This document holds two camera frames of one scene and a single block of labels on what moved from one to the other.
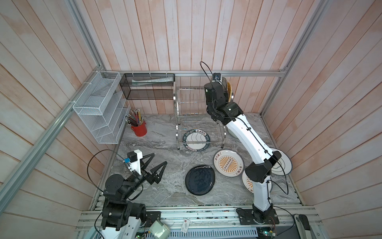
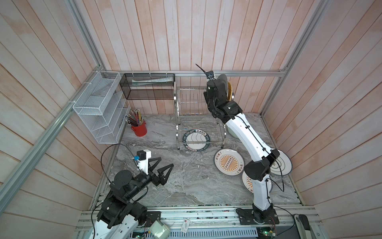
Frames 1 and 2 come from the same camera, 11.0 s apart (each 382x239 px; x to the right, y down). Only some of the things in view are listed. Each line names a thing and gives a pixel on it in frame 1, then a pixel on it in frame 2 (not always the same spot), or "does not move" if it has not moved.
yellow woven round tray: [230, 90] does not move
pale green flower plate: [233, 133] does not move
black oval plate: [199, 180] to [223, 79]
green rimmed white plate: [196, 135] does not move
